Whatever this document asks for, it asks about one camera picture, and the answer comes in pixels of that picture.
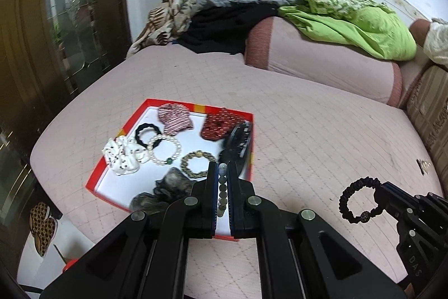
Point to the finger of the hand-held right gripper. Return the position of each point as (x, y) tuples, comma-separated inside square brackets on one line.
[(393, 199)]

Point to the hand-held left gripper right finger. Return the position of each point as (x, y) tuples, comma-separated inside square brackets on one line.
[(232, 204)]

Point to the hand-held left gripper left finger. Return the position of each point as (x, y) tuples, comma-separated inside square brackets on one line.
[(211, 204)]

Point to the dark olive sheer scrunchie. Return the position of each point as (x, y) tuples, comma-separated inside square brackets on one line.
[(168, 187)]

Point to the black hair claw clip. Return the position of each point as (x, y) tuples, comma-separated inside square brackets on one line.
[(234, 145)]

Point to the red cardboard box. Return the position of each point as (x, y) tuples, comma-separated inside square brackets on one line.
[(115, 183)]

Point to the white dotted scrunchie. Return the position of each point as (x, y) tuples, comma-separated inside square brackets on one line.
[(122, 155)]

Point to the small metal hair clip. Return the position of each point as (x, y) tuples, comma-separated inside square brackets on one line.
[(424, 166)]

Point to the red beaded scrunchie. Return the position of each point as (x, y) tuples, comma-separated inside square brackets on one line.
[(220, 124)]

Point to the pink striped scrunchie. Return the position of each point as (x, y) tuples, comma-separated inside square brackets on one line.
[(175, 118)]

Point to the pink quilted mattress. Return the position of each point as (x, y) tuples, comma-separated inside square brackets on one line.
[(315, 131)]

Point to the small red object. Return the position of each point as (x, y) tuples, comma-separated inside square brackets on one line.
[(70, 264)]

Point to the pink bolster pillow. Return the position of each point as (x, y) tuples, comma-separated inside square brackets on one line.
[(315, 64)]

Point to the patterned brown slipper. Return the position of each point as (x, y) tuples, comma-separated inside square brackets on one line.
[(45, 237), (39, 216)]

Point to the black cloth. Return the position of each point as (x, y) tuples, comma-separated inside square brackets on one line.
[(224, 25)]

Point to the green cloth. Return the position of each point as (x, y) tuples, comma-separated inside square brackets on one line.
[(350, 22)]

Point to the leopard print cloth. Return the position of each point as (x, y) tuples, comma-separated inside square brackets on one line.
[(175, 8)]

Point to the wooden glass door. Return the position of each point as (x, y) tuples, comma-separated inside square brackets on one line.
[(28, 39)]

